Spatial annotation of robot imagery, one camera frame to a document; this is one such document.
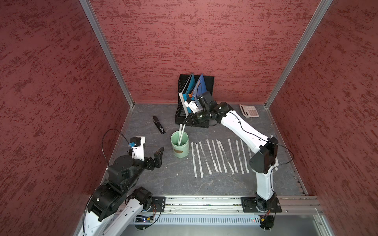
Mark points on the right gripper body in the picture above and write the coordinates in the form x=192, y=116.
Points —
x=201, y=116

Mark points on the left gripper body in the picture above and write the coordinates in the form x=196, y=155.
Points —
x=146, y=163

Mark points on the green cup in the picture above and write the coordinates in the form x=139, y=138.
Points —
x=182, y=150

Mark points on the sixteenth straw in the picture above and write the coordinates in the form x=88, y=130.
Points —
x=183, y=131

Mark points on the fifteenth straw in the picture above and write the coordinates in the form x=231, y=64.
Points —
x=193, y=158

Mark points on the fourteenth straw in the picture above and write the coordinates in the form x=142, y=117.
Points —
x=199, y=160

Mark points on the thirteenth straw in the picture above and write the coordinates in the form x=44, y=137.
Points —
x=206, y=161

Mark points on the twelfth straw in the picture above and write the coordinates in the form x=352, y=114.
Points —
x=276, y=164

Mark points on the seventeenth straw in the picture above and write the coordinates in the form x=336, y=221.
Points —
x=180, y=134

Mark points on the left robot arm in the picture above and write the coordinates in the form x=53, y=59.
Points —
x=111, y=209

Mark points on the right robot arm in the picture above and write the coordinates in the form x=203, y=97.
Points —
x=265, y=149

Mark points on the blue folder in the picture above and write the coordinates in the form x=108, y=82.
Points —
x=200, y=87

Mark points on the teal book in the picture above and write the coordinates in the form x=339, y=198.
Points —
x=188, y=86

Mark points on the black file organizer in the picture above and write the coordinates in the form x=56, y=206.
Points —
x=180, y=114

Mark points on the black stapler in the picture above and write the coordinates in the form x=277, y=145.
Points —
x=158, y=125

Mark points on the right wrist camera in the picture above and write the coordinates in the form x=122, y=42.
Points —
x=192, y=106

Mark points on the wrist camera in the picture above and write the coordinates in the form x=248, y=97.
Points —
x=137, y=147
x=192, y=106

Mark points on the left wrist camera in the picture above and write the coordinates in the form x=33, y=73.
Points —
x=137, y=147

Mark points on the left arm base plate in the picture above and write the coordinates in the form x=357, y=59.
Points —
x=158, y=204

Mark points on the aluminium front rail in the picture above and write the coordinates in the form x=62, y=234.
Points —
x=231, y=205

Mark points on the right aluminium corner post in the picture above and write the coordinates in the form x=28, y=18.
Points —
x=313, y=24

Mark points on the aluminium corner post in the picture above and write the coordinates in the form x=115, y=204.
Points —
x=90, y=14
x=313, y=24

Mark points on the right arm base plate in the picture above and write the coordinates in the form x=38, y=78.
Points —
x=259, y=205

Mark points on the left aluminium corner post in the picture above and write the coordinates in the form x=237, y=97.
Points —
x=90, y=14

